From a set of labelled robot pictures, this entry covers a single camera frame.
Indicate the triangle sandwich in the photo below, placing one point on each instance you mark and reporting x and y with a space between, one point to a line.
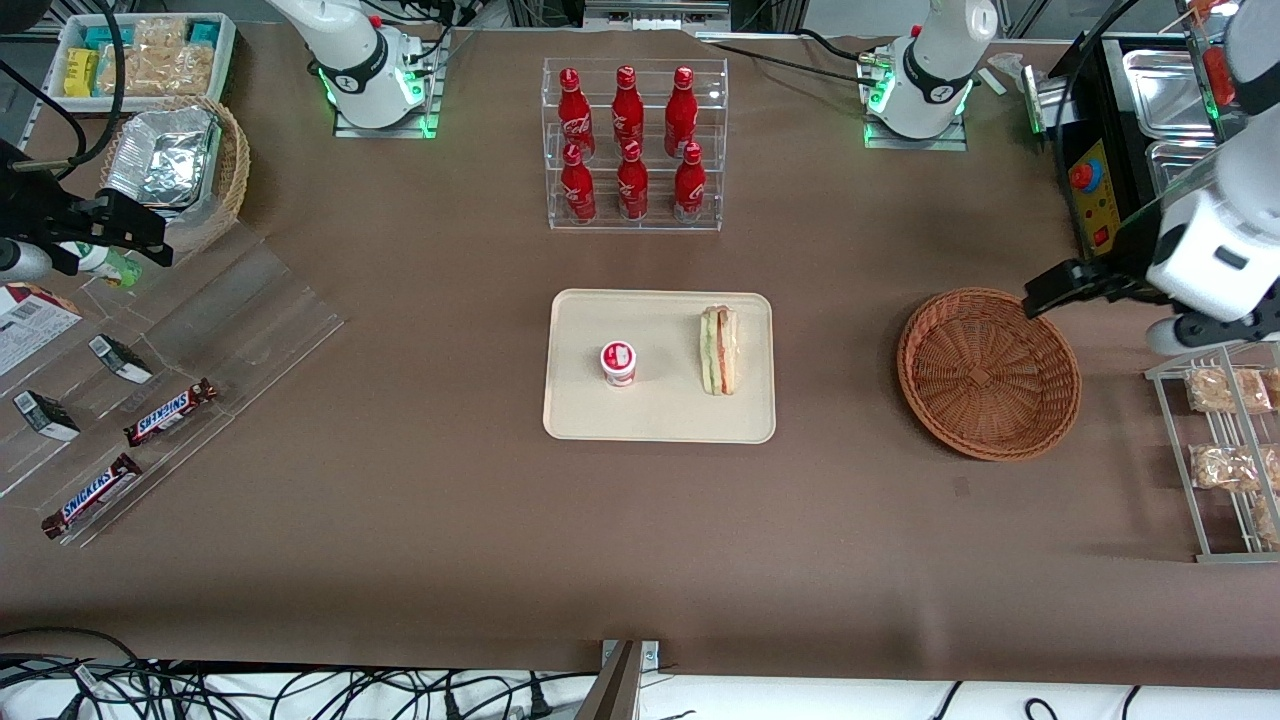
720 350

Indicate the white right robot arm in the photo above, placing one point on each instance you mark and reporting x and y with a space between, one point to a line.
345 45

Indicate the tan wicker basket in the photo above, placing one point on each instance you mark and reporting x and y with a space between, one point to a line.
232 170

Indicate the brown round wicker basket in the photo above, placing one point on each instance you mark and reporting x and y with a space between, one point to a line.
985 375

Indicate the cream plastic tray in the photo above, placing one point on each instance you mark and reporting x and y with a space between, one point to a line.
660 410

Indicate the green and white bottle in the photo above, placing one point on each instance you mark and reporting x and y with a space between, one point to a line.
105 265

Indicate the steel pan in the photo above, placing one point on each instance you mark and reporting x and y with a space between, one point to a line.
1165 90
1180 165

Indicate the red and white carton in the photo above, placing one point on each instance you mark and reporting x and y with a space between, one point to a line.
30 325

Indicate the small black box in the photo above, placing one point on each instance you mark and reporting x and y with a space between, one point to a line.
120 358
45 415

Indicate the clear bag of fried snacks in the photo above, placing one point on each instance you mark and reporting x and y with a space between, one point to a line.
1225 390
1225 467
1268 520
1274 386

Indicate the yellow snack packet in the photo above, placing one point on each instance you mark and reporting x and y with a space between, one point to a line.
80 72

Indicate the black food warmer appliance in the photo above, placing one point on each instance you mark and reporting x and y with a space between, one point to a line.
1120 130

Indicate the clear bag of crackers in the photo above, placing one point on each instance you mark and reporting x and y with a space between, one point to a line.
160 70
158 33

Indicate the clear acrylic display shelf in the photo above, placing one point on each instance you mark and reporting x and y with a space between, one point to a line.
260 320

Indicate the teal snack packet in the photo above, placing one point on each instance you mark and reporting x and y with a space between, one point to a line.
105 37
203 33

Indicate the Snickers chocolate bar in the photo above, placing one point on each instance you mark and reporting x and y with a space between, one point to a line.
170 412
92 496

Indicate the white plastic bin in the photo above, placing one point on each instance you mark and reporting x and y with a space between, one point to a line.
225 50

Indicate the clear plastic wrapper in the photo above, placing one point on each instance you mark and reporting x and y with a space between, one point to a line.
1010 75

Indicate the red cola bottle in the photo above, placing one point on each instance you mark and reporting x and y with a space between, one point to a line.
632 190
572 110
577 190
628 105
681 105
689 190

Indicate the clear acrylic bottle rack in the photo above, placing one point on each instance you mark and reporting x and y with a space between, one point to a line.
650 225

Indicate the red and white cup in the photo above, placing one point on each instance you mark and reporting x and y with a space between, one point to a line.
618 363

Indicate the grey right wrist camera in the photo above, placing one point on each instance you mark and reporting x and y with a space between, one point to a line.
22 262

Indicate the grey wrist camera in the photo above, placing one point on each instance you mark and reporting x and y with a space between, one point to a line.
22 262
1172 337

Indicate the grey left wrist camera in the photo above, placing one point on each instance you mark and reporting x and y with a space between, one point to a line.
1172 337

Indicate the aluminium frame profile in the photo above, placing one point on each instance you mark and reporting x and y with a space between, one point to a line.
655 12

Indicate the metal table bracket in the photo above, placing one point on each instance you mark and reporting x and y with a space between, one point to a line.
648 655

